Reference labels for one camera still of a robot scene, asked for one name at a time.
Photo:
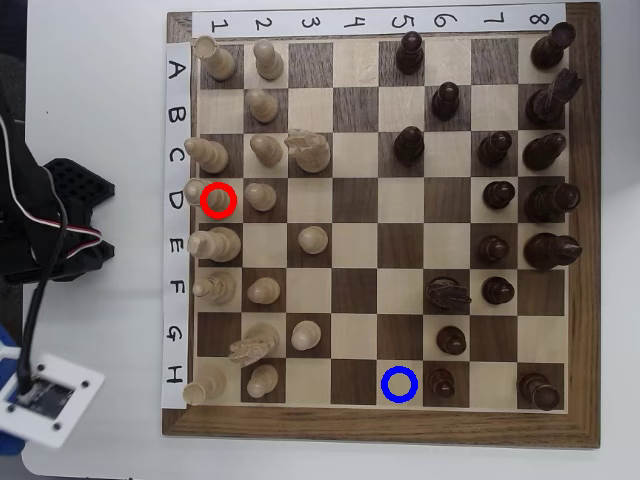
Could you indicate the white paper strip with numbers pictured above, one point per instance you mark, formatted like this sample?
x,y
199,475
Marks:
x,y
330,20

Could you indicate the light wooden rook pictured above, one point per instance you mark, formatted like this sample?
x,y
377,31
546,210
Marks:
x,y
220,62
210,385

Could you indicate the light wooden pawn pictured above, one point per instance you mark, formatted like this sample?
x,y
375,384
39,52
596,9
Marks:
x,y
263,380
313,240
267,151
261,196
306,335
264,291
269,62
262,107

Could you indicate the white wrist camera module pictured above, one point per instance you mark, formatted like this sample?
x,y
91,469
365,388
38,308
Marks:
x,y
85,395

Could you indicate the dark wooden knight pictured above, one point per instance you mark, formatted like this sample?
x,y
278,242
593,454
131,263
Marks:
x,y
547,102
447,296

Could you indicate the dark wooden bishop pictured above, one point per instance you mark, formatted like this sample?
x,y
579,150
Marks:
x,y
542,152

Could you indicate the light wooden knight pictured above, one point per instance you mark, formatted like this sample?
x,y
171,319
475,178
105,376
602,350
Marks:
x,y
260,340
312,152

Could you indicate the light wooden bishop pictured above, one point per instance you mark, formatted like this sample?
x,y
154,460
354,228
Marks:
x,y
212,157
220,289

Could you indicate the dark wooden pawn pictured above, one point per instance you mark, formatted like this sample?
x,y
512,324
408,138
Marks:
x,y
494,149
410,55
494,249
498,291
451,341
499,195
409,147
441,384
445,102

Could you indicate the wooden chessboard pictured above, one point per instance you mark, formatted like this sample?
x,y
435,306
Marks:
x,y
355,200

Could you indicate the black and orange robot arm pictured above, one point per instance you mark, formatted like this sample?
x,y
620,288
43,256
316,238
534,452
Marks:
x,y
80,182

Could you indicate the dark wooden queen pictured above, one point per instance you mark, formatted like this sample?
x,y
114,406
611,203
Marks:
x,y
550,202

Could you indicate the dark wooden rook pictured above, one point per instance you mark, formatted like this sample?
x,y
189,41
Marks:
x,y
550,50
537,390

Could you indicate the dark wooden king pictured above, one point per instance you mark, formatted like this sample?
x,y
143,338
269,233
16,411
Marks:
x,y
550,251

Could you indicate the light wooden king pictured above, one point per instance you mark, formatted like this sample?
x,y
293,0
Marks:
x,y
220,244

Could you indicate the white paper strip with letters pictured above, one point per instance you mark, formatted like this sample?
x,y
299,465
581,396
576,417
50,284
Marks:
x,y
175,92

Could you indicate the light wooden queen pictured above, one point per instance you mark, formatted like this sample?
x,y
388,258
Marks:
x,y
218,201

